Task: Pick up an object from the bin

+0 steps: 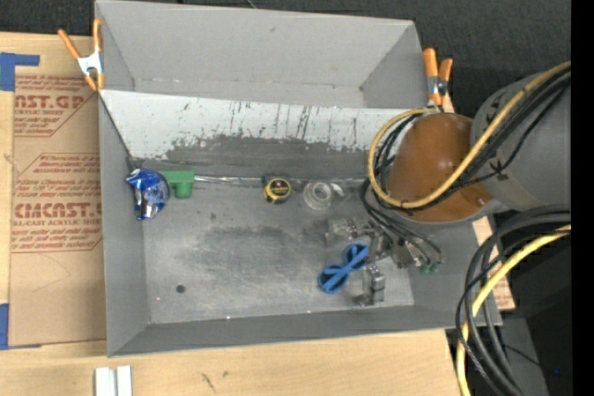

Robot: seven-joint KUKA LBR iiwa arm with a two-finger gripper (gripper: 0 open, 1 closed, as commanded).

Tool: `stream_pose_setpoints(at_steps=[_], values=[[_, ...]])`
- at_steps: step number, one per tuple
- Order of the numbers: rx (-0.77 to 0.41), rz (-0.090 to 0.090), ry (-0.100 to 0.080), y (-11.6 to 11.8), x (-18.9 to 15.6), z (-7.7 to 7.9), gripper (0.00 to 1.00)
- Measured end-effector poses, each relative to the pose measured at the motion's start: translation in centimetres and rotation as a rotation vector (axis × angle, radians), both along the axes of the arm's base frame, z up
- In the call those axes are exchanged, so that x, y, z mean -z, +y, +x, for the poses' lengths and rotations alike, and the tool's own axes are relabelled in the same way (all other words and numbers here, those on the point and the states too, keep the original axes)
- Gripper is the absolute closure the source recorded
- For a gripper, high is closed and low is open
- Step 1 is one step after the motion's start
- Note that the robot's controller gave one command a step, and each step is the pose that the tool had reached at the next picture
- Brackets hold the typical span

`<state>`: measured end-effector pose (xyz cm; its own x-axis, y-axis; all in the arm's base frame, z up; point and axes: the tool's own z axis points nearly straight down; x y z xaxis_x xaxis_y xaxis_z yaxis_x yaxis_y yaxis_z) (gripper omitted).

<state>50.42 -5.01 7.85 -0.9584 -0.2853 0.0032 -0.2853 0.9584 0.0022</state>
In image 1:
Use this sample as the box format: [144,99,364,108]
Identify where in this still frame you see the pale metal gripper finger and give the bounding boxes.
[355,262,388,307]
[323,217,372,248]

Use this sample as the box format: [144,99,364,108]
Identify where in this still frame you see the blue sunglasses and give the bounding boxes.
[316,243,370,295]

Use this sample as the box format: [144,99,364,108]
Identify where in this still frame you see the clear tape roll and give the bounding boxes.
[303,181,345,211]

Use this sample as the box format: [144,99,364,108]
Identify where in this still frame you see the yellow and black tape measure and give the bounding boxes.
[261,175,293,205]

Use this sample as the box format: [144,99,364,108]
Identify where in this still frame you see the grey metal bin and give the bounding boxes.
[94,0,503,358]

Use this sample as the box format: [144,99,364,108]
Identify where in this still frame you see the green plastic block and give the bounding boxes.
[161,170,196,200]

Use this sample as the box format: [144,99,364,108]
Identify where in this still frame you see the blue foil packet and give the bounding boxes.
[124,168,172,222]

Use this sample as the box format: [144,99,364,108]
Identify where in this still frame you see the brown cardboard board red print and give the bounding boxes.
[0,31,516,350]

